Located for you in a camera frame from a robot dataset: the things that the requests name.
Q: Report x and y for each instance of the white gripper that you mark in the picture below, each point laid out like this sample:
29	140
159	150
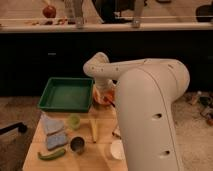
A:
104	87

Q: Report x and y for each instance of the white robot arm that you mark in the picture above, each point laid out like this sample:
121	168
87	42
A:
144	92

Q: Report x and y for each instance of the orange bowl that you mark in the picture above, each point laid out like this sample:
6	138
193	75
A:
100	100

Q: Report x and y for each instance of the dark spoon in bowl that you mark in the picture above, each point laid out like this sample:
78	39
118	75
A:
106	99

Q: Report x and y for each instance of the yellow banana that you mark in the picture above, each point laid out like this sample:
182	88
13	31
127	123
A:
94	128

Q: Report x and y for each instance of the green plastic tray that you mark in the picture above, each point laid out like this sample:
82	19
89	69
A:
63	94

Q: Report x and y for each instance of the small green cup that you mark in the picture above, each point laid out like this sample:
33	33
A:
74	122

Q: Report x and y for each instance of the brown snack box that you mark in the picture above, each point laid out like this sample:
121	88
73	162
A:
116	133

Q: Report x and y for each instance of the small metal cup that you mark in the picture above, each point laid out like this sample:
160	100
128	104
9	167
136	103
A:
77	145

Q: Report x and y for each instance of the white cup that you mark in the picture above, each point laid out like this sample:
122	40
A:
116	150

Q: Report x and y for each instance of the light blue triangular cloth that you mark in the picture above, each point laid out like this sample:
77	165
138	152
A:
51	125

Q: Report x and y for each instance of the blue sponge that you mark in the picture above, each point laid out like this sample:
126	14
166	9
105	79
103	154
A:
56	140

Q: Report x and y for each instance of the green chili pepper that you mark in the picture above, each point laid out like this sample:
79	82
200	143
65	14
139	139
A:
57	154

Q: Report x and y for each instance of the red apple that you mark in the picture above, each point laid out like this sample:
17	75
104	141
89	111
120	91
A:
49	11

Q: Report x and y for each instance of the black chair leg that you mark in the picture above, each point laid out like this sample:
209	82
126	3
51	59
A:
21	127

